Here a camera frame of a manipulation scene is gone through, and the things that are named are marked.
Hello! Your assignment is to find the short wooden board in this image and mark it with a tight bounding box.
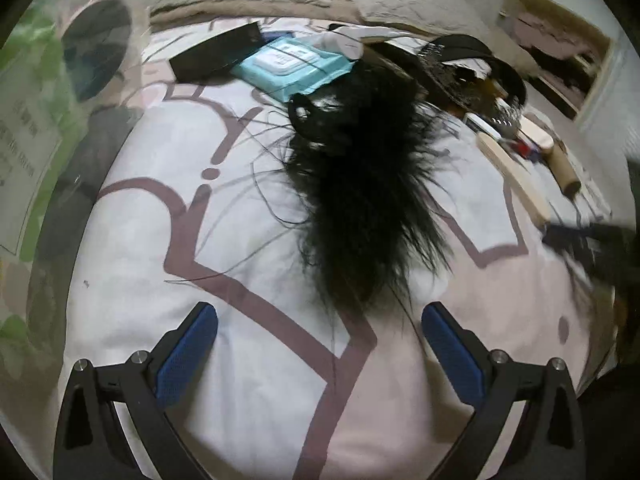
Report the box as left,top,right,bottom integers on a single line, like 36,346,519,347
518,117,554,153

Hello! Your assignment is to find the green dotted package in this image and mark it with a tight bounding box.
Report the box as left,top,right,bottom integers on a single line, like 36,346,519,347
0,0,82,361

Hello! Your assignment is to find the toothpick jar white lid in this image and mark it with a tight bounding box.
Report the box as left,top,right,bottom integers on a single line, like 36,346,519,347
310,30,363,61

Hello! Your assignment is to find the black visor cap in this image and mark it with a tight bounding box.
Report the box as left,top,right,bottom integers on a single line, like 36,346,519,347
430,34,527,106

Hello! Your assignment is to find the long wooden board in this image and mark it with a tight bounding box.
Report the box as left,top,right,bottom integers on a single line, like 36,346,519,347
476,132,551,231

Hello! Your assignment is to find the colourful card box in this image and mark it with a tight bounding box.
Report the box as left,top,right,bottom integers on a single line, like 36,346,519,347
510,139,544,162

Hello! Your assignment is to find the bunny print bed sheet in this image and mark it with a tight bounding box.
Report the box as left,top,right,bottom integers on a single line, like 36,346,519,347
63,20,614,479

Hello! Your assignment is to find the black product box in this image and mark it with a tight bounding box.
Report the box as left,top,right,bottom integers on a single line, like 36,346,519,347
169,23,265,84

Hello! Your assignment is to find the clear plastic storage bin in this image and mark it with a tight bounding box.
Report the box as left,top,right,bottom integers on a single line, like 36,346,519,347
1,0,149,410

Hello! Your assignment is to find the blue thread spool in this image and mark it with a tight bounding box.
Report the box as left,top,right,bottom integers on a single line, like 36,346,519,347
262,30,294,44

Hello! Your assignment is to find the beige folded blanket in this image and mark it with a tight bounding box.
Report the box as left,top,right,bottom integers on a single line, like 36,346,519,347
150,0,495,44

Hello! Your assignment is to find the dark glossy book box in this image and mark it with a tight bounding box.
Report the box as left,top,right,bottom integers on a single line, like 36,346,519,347
463,113,502,142

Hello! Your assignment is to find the silver rhinestone tiara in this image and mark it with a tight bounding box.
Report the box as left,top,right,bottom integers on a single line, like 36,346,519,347
418,43,524,136

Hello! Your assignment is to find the black feather hair clip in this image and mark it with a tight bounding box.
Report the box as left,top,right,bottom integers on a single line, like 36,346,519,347
164,66,461,356

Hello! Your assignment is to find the teal cleansing wipes pack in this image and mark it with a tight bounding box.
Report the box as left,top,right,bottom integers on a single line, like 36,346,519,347
231,37,352,103

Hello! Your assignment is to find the closet nook with clothes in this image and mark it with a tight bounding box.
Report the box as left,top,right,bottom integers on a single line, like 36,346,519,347
498,0,615,120

